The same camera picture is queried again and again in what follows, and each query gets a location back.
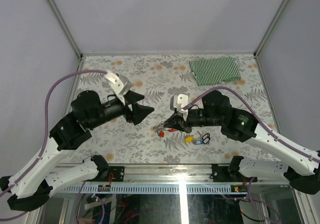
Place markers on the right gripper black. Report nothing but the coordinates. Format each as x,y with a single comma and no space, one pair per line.
177,122

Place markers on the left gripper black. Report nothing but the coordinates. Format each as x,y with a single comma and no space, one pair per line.
139,112

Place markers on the metal key holder red handle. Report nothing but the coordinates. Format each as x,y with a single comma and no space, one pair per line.
159,129

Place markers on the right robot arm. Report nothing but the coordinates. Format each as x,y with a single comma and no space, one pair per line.
295,165

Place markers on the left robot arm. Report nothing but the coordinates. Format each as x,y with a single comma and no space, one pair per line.
88,112

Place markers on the yellow key tag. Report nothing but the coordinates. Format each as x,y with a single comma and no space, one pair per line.
189,139

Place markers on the blue key tag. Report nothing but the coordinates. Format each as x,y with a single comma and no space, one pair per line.
199,142

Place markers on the black key tag upper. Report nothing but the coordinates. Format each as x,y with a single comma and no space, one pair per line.
207,135

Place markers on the black key tag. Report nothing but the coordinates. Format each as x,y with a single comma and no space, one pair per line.
207,135
206,140

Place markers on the black key tag lower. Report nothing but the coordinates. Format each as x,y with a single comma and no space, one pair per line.
206,140

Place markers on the green white striped cloth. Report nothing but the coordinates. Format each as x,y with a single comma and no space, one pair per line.
215,71

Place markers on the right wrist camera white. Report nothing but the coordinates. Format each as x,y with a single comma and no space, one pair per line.
178,102

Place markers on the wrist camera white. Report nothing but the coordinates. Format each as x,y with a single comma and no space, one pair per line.
119,84
178,102

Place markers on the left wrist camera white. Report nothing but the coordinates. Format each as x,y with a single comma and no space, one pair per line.
119,84

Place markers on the aluminium front rail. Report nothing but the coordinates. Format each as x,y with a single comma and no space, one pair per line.
165,173

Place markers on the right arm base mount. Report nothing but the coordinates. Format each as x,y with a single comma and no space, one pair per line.
227,172

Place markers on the white slotted cable duct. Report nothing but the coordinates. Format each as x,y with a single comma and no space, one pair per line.
90,188

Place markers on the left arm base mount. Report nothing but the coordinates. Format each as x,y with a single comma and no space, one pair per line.
115,174

